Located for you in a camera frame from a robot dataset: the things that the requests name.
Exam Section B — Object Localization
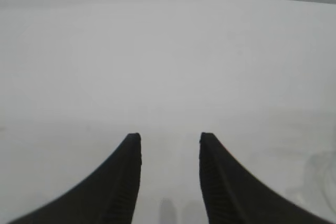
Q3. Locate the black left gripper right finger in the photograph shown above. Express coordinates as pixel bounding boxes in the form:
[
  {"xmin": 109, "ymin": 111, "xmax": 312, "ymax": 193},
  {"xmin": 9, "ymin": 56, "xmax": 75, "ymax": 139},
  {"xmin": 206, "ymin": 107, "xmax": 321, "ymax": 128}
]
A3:
[{"xmin": 198, "ymin": 131, "xmax": 333, "ymax": 224}]

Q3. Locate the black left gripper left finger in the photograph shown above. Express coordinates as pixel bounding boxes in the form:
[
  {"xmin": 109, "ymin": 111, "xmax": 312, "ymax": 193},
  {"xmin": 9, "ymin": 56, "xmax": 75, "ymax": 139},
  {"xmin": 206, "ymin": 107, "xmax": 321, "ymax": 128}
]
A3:
[{"xmin": 7, "ymin": 132, "xmax": 143, "ymax": 224}]

